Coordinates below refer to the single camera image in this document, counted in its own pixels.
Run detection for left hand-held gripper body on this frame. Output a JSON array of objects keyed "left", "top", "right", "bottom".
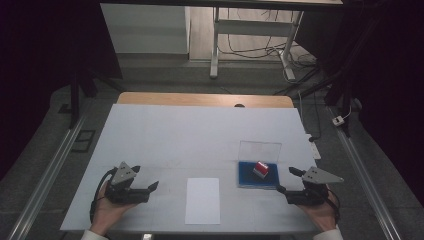
[{"left": 104, "top": 161, "right": 151, "bottom": 205}]

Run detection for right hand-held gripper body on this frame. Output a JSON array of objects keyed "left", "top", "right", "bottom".
[{"left": 285, "top": 166, "right": 345, "bottom": 206}]

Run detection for red stamp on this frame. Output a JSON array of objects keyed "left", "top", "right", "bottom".
[{"left": 252, "top": 161, "right": 270, "bottom": 180}]

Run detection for blue ink pad case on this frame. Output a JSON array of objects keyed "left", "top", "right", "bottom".
[{"left": 237, "top": 140, "right": 283, "bottom": 190}]

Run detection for person's right hand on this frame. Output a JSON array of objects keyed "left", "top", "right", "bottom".
[{"left": 296, "top": 189, "right": 340, "bottom": 234}]

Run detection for person's left hand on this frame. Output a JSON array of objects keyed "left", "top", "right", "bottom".
[{"left": 89, "top": 181, "right": 141, "bottom": 236}]

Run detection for white power strip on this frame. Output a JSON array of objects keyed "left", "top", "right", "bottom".
[{"left": 305, "top": 133, "right": 322, "bottom": 161}]

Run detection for person's right white sleeve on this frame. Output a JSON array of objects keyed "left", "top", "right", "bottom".
[{"left": 312, "top": 227, "right": 345, "bottom": 240}]

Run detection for person's white sleeve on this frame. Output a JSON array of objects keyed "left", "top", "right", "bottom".
[
  {"left": 312, "top": 227, "right": 345, "bottom": 240},
  {"left": 80, "top": 229, "right": 112, "bottom": 240}
]

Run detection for small white paper sheet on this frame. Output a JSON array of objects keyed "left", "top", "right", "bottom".
[{"left": 184, "top": 177, "right": 222, "bottom": 226}]

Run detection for person's left white sleeve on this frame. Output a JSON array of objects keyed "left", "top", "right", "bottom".
[{"left": 80, "top": 229, "right": 112, "bottom": 240}]

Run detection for black stand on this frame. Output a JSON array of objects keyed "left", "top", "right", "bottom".
[{"left": 67, "top": 64, "right": 125, "bottom": 130}]

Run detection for dark curtain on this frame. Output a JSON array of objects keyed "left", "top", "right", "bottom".
[
  {"left": 295, "top": 0, "right": 424, "bottom": 206},
  {"left": 0, "top": 0, "right": 124, "bottom": 183}
]

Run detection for white cabinet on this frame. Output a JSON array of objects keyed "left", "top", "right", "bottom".
[{"left": 99, "top": 3, "right": 192, "bottom": 55}]

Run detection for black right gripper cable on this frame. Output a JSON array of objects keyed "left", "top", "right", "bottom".
[{"left": 327, "top": 187, "right": 342, "bottom": 225}]

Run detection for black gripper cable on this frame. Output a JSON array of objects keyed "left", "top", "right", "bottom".
[
  {"left": 327, "top": 187, "right": 342, "bottom": 225},
  {"left": 88, "top": 167, "right": 118, "bottom": 224}
]

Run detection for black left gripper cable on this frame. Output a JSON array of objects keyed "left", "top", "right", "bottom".
[{"left": 88, "top": 167, "right": 118, "bottom": 224}]

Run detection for metal floor rail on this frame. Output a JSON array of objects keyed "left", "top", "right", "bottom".
[
  {"left": 5, "top": 115, "right": 86, "bottom": 240},
  {"left": 328, "top": 105, "right": 404, "bottom": 240}
]

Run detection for black floor cables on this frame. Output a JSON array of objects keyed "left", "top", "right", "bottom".
[{"left": 218, "top": 8, "right": 318, "bottom": 69}]

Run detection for white desk frame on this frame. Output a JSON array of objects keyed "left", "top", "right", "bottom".
[{"left": 209, "top": 6, "right": 305, "bottom": 82}]

